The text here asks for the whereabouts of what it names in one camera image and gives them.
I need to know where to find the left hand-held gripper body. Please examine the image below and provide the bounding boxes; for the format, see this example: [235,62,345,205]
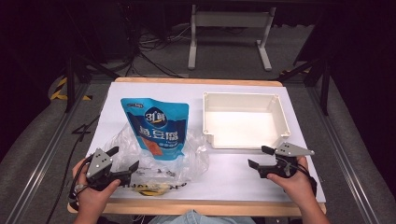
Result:
[85,147,132,191]

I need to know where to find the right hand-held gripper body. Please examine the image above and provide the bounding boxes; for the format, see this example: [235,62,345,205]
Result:
[257,141,316,179]

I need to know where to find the white plastic bin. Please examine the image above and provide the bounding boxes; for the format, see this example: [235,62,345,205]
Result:
[202,91,292,150]

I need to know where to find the blue snack pouch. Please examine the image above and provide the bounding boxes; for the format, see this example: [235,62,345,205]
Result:
[120,97,191,161]

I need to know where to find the clear plastic bag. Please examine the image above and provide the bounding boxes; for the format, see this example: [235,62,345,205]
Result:
[104,122,210,197]

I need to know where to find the person's right hand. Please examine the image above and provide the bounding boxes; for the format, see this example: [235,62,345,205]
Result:
[266,156,318,209]

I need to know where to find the person's left hand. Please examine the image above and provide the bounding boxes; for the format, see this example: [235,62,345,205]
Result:
[71,157,121,219]

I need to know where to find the white table sheet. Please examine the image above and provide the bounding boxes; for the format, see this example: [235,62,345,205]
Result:
[86,81,327,204]

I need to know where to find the wooden table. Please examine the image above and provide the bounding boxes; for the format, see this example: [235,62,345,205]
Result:
[67,77,328,217]

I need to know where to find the person's blue jeans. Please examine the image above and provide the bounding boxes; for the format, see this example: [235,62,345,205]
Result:
[148,209,257,224]

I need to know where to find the black metal stand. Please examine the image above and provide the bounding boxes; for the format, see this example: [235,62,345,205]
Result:
[63,51,121,114]
[277,57,332,117]

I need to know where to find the yellow black floor tape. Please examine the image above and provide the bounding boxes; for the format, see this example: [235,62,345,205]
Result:
[49,77,93,102]

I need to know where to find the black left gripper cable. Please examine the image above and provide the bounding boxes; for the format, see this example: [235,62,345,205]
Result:
[46,114,101,224]

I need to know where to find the aluminium floor rail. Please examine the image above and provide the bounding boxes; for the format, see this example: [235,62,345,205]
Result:
[305,86,382,224]
[4,83,92,224]

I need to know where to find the black floor cables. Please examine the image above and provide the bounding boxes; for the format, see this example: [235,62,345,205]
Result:
[123,21,191,79]

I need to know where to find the white metal stand frame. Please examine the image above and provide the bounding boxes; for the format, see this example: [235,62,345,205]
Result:
[187,4,277,72]

